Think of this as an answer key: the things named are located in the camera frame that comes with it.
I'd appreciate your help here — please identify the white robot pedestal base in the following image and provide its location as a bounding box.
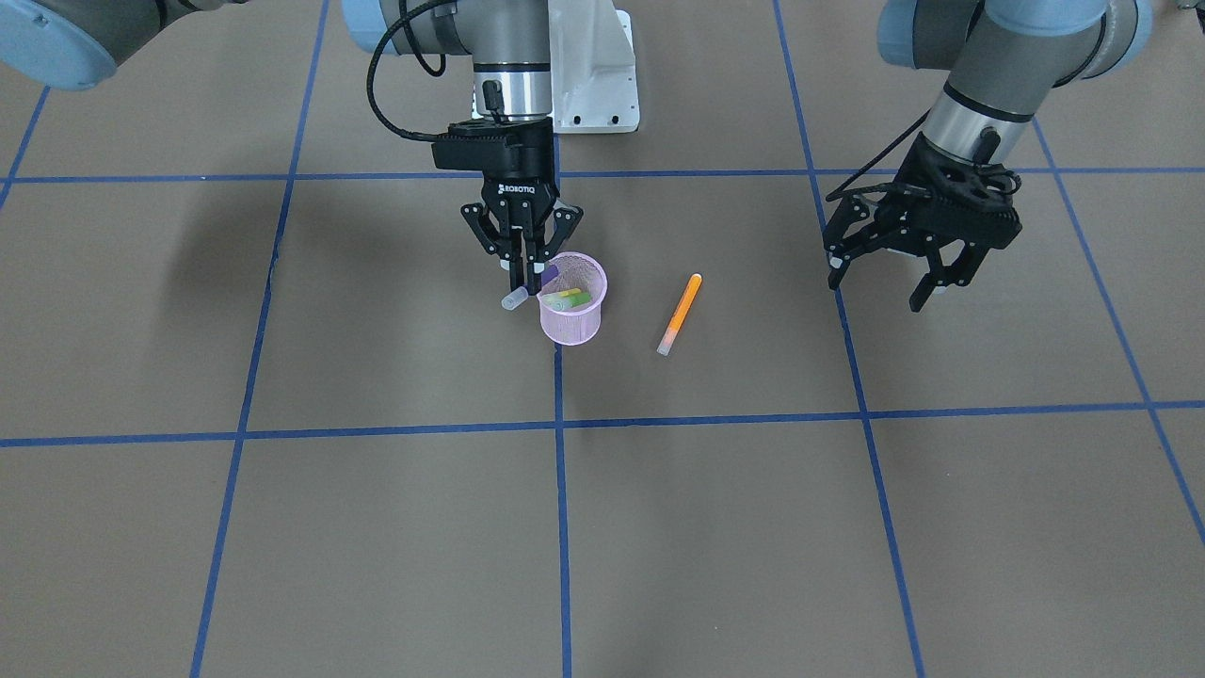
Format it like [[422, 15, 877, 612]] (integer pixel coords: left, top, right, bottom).
[[548, 1, 641, 135]]

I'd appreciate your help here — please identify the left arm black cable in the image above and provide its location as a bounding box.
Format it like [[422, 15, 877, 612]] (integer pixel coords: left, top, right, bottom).
[[825, 111, 933, 204]]

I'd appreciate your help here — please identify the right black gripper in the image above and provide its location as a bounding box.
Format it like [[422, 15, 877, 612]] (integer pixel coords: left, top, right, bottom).
[[433, 119, 584, 291]]

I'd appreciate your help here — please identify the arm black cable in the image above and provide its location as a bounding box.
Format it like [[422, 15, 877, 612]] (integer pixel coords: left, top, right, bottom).
[[365, 0, 472, 145], [825, 111, 933, 204]]

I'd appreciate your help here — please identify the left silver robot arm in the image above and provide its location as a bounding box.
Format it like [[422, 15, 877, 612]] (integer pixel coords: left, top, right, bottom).
[[563, 1, 1153, 313]]

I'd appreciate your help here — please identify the orange marker pen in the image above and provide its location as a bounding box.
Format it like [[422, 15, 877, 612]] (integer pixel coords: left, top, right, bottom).
[[657, 273, 704, 356]]

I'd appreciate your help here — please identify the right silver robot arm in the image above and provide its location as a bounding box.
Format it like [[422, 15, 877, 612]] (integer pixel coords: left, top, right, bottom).
[[2, 1, 580, 296]]

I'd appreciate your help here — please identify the pink mesh pen holder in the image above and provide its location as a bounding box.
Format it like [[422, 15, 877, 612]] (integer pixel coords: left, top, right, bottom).
[[537, 250, 609, 344]]

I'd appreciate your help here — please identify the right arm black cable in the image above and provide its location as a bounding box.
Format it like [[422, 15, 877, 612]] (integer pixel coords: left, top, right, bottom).
[[365, 0, 472, 145]]

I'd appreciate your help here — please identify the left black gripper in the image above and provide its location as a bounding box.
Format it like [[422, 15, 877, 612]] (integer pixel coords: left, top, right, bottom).
[[823, 134, 1021, 313]]

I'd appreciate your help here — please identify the purple marker pen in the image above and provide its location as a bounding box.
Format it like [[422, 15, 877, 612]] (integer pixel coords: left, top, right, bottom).
[[501, 265, 559, 312]]

